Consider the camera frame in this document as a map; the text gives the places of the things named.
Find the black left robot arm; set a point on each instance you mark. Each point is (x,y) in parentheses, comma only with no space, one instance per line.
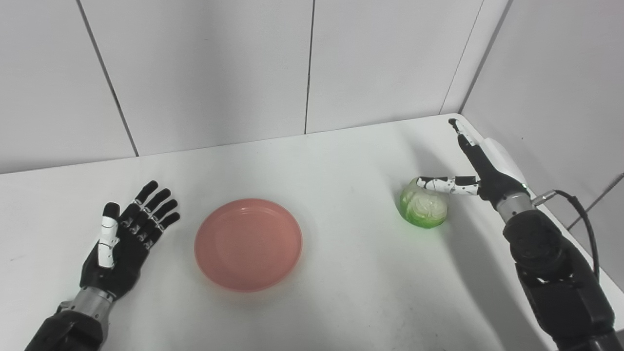
(73,324)

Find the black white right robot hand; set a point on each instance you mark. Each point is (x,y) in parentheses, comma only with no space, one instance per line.
(492,180)

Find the green white cabbage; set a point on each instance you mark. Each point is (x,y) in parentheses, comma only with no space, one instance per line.
(421,209)

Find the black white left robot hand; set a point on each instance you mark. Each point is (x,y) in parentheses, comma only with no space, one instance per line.
(122,265)

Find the pink round plate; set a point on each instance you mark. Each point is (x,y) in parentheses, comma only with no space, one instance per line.
(248,243)

